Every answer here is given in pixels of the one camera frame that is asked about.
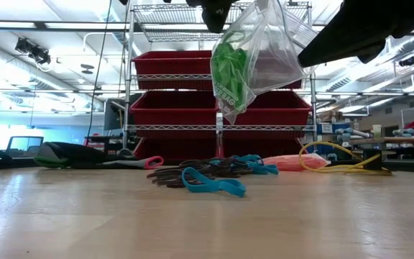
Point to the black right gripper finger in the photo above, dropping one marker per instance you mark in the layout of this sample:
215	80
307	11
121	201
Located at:
354	28

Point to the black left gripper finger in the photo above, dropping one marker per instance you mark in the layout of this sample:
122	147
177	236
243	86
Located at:
216	14

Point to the green rubber band bunch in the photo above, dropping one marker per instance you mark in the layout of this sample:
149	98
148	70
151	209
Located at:
228	68

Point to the clear plastic zipper bag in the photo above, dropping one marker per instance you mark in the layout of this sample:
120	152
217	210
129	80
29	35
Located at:
275	54
322	160

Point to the orange rubber band bunch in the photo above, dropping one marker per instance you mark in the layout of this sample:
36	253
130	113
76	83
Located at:
289	162

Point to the blue rubber band tangle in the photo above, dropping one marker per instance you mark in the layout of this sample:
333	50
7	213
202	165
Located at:
261	167

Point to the dark grey rubber band tangle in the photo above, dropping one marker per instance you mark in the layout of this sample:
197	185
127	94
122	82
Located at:
225	169

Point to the blue storage bin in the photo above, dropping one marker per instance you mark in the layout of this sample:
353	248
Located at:
329	128

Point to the grey blue pipe fitting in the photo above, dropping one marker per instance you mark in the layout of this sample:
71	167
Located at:
350	133
412	132

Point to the white cup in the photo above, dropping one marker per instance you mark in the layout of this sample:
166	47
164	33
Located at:
376	131

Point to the wooden workbench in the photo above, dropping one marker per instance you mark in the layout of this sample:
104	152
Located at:
408	140

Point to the black monitor back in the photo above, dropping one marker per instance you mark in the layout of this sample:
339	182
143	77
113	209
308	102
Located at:
115	115

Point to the black and green bag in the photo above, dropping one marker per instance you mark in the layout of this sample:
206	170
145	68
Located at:
70	153

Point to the computer monitor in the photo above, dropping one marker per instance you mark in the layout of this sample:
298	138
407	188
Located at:
23	144

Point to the black ceiling camera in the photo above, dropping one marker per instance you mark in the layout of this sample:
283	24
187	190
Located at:
407	61

